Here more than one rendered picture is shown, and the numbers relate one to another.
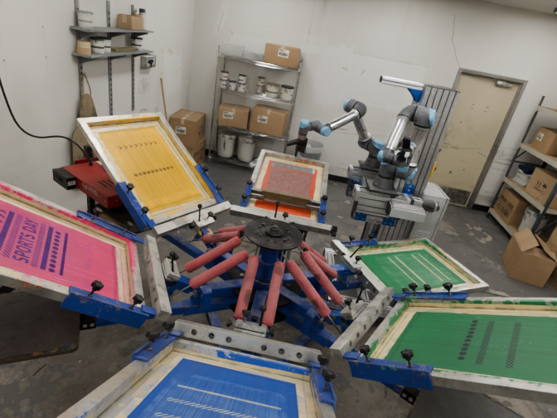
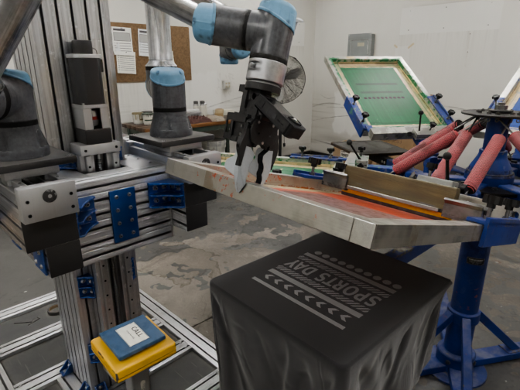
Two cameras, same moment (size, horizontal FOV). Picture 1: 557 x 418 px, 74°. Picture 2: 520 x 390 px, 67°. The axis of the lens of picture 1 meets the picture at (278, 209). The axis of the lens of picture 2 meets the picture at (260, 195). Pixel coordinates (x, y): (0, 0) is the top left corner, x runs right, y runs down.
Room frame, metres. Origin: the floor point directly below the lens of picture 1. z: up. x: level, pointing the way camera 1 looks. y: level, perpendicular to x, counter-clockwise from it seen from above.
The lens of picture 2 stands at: (3.53, 0.49, 1.50)
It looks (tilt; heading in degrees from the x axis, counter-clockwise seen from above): 18 degrees down; 225
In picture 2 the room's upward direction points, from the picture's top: straight up
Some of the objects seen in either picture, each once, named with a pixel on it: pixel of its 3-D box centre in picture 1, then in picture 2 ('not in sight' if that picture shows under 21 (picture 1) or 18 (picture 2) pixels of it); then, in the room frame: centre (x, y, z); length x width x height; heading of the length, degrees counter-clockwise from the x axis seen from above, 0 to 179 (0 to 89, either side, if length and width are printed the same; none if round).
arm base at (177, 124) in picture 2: (383, 180); (170, 120); (2.75, -0.76, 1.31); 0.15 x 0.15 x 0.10
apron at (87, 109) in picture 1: (89, 130); not in sight; (3.30, 1.88, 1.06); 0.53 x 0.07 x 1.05; 178
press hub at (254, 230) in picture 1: (255, 327); (474, 249); (1.62, 0.00, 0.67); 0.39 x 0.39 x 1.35
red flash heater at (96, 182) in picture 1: (113, 179); not in sight; (2.38, 1.20, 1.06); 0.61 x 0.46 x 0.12; 58
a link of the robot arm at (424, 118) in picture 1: (414, 145); (158, 25); (2.69, -0.88, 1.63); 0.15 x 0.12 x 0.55; 66
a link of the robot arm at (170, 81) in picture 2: (389, 167); (168, 87); (2.74, -0.77, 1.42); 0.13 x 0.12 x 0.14; 66
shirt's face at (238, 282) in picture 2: not in sight; (330, 280); (2.74, -0.05, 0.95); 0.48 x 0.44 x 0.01; 178
